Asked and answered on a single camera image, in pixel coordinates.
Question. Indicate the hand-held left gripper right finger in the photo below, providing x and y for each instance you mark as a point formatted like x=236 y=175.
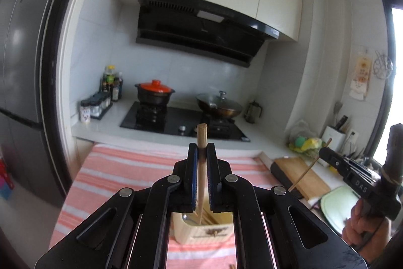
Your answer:
x=212 y=180

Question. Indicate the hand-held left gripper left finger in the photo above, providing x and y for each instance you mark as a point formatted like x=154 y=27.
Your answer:
x=192 y=180

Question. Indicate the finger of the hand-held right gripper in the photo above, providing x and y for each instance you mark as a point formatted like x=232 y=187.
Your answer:
x=330 y=158

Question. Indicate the single wooden chopstick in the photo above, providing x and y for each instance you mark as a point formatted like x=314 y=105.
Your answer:
x=303 y=174
x=201 y=133

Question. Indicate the bunch of wooden chopsticks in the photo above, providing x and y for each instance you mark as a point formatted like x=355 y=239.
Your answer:
x=211 y=220

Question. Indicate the cream ribbed utensil holder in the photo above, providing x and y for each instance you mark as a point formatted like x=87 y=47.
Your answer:
x=201 y=234

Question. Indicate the person's right hand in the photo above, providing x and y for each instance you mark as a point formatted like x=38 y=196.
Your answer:
x=359 y=231

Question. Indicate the white knife block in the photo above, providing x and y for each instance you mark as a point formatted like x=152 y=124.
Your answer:
x=335 y=139

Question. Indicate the clear bag of produce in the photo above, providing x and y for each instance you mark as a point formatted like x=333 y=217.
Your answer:
x=303 y=143

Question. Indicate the wooden cutting board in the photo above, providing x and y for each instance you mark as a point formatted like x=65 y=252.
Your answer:
x=299 y=174

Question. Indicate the light green tray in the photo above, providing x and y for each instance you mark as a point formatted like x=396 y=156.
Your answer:
x=338 y=206

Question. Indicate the black gas stove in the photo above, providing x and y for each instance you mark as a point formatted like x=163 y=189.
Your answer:
x=176 y=122

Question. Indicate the pink white striped tablecloth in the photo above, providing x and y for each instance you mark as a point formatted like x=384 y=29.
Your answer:
x=126 y=168

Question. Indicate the dark wok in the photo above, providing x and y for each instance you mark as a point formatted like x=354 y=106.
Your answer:
x=220 y=111

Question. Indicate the glass french press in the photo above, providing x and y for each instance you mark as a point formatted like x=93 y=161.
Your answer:
x=252 y=113

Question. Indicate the glass wok lid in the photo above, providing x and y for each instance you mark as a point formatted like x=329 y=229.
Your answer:
x=220 y=100

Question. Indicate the black clay pot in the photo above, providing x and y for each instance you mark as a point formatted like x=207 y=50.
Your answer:
x=154 y=98

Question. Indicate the white kitchen counter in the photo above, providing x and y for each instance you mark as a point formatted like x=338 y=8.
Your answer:
x=107 y=127

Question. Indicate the red pot lid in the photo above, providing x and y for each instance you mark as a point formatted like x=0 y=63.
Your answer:
x=155 y=87

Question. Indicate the window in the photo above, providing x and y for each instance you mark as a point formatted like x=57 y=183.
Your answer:
x=397 y=67

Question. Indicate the dark sauce bottle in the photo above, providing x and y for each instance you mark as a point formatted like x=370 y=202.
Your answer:
x=120 y=84
x=116 y=91

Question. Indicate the rack of spice jars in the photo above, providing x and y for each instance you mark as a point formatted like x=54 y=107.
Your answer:
x=100 y=105

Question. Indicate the white label spice jar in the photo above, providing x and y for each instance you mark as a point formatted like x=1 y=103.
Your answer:
x=86 y=113

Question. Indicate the yellow cap sauce bottle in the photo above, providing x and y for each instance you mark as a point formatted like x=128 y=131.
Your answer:
x=110 y=76

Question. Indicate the black range hood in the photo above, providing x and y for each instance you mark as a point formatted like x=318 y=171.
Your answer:
x=189 y=26

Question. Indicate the pink and blue box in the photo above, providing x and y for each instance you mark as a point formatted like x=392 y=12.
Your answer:
x=6 y=188

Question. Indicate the red box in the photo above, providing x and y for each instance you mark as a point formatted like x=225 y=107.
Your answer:
x=2 y=166

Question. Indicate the grey refrigerator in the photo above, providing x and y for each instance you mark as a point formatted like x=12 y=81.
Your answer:
x=22 y=51

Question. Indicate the white wall socket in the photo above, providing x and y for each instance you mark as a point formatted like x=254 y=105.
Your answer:
x=354 y=136

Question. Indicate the hanging wall calendar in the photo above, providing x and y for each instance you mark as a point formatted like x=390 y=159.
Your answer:
x=361 y=73

